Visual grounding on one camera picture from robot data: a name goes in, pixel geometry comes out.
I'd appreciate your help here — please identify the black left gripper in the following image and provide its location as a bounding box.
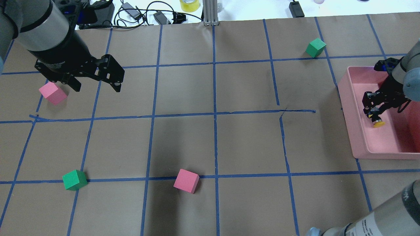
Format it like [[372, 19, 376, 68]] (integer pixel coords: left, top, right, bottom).
[[34, 31, 125, 92]]

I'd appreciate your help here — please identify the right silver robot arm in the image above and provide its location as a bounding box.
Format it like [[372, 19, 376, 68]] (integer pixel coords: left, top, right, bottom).
[[362, 41, 420, 124]]

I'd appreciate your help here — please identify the aluminium frame post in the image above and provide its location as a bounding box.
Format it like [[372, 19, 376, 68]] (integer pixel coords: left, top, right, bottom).
[[202, 0, 219, 26]]

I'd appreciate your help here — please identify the pink plastic bin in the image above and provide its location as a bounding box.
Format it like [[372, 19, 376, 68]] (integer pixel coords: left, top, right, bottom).
[[338, 66, 420, 160]]

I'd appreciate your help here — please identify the yellow tape roll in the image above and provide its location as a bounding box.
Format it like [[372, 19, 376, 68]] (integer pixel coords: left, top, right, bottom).
[[179, 0, 200, 12]]

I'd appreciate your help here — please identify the pink cube centre front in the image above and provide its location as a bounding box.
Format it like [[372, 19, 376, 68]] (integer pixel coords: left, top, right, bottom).
[[173, 169, 200, 194]]

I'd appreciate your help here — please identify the pink cube far left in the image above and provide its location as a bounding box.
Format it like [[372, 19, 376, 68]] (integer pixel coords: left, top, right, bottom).
[[38, 82, 68, 106]]

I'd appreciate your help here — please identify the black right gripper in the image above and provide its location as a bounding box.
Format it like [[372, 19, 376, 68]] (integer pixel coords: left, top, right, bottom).
[[362, 77, 410, 119]]

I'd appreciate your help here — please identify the pink cube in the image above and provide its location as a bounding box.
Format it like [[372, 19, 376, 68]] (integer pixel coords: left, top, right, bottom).
[[38, 82, 68, 106], [173, 169, 200, 194]]

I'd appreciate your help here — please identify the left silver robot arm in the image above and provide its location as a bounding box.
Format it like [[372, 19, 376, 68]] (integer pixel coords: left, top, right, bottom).
[[1, 0, 125, 92]]

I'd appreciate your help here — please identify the black power adapter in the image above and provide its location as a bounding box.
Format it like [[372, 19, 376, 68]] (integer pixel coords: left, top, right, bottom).
[[288, 0, 305, 18]]

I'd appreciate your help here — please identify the green cube near bin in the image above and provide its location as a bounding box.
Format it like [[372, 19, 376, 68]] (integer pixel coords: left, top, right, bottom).
[[305, 38, 327, 58]]

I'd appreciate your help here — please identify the green cube near left arm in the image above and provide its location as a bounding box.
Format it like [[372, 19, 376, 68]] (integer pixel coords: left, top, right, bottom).
[[62, 170, 88, 191]]

